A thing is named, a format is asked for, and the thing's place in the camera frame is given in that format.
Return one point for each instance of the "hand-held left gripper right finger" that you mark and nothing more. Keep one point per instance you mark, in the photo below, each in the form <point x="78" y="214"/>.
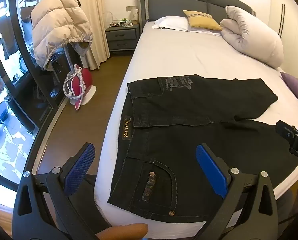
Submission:
<point x="211" y="167"/>

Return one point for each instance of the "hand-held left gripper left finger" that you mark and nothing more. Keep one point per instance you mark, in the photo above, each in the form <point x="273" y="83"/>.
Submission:
<point x="79" y="166"/>

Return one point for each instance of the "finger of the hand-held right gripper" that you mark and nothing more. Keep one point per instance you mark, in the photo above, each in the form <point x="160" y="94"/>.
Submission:
<point x="282" y="128"/>

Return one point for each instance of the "black denim pants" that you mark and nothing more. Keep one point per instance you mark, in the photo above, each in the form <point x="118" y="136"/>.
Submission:
<point x="183" y="142"/>

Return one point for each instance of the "person's left hand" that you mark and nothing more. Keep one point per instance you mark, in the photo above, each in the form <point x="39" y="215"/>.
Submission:
<point x="124" y="231"/>

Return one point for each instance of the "purple cushion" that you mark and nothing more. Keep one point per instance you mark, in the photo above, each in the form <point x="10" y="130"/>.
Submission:
<point x="297" y="87"/>

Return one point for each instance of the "person's leg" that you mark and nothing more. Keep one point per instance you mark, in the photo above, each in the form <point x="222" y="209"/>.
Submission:
<point x="288" y="210"/>

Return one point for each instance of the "red garment steamer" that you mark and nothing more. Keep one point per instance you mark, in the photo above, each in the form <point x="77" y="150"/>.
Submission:
<point x="85" y="80"/>

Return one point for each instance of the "rolled white duvet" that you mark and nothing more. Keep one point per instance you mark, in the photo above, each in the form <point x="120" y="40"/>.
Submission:
<point x="251" y="37"/>

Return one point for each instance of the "white wardrobe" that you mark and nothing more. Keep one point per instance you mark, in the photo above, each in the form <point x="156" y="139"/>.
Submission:
<point x="291" y="30"/>

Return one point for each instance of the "glass sliding door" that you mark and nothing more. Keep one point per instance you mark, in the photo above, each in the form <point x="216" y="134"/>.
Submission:
<point x="11" y="80"/>

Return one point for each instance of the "bed with white sheet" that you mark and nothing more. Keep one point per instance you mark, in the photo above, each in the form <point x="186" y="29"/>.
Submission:
<point x="188" y="55"/>

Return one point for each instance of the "grey nightstand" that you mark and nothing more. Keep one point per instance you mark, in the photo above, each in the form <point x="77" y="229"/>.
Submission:
<point x="121" y="38"/>

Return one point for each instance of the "yellow cushion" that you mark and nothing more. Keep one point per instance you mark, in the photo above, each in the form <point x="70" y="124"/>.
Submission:
<point x="201" y="20"/>

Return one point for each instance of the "beige puffer jacket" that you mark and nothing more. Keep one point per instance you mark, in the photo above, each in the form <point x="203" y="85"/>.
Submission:
<point x="59" y="25"/>

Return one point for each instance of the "cream curtain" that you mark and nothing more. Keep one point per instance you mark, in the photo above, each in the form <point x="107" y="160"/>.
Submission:
<point x="96" y="17"/>

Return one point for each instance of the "white pillow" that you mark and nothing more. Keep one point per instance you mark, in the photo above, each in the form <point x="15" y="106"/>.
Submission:
<point x="171" y="22"/>

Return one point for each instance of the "grey padded headboard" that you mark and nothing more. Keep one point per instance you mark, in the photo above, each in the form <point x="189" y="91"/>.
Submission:
<point x="176" y="2"/>

